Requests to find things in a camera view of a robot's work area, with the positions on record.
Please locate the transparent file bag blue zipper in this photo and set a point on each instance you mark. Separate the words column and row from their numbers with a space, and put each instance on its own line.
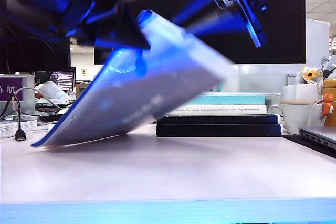
column 131, row 98

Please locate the narrow black background monitor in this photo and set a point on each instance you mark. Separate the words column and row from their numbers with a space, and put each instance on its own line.
column 101, row 56

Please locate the large black AOC monitor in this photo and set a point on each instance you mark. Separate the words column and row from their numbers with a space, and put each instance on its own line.
column 283, row 24

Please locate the wooden cabinet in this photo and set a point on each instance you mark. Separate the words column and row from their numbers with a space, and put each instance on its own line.
column 81, row 87

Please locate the small lit code screen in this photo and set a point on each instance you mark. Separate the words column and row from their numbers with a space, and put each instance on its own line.
column 64, row 81

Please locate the silver monitor stand with base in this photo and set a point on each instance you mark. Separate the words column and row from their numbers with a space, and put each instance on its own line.
column 249, row 94

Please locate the teal book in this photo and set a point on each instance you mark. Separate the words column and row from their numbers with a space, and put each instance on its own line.
column 236, row 100

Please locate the curled white paper booklet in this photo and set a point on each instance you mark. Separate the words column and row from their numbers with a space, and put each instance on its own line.
column 53, row 91

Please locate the white board panel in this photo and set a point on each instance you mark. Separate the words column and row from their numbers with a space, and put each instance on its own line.
column 316, row 40

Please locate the white book with printed spine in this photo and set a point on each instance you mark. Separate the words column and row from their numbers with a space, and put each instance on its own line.
column 223, row 110

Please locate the plush toy with sunflower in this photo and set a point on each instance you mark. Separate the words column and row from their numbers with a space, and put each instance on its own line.
column 311, row 75

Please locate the white rectangular container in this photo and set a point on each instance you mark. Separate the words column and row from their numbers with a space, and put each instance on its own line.
column 299, row 93

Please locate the stack of magazines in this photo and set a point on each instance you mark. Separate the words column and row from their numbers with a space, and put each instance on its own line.
column 44, row 104

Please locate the thin black flat box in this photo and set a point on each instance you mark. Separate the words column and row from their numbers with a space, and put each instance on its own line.
column 223, row 119

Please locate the black flat desk object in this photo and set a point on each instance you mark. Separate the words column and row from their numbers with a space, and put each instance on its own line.
column 50, row 117

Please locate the thick black flat box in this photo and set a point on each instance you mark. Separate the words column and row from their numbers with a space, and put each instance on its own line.
column 218, row 130

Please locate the white ceramic mug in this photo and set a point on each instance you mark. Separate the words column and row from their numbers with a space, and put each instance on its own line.
column 294, row 119

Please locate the purple nameplate sign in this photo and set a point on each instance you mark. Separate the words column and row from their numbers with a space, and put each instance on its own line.
column 13, row 90

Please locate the yellow canister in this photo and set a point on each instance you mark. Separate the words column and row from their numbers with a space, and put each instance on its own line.
column 330, row 87

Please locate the orange fox figurine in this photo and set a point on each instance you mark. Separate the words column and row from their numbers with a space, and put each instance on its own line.
column 326, row 106

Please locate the stack of white books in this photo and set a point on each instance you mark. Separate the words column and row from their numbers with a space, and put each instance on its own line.
column 15, row 128

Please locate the silver laptop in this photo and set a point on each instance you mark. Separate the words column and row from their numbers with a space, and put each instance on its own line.
column 320, row 134

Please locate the wall socket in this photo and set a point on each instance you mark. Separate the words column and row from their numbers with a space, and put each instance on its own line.
column 83, row 72

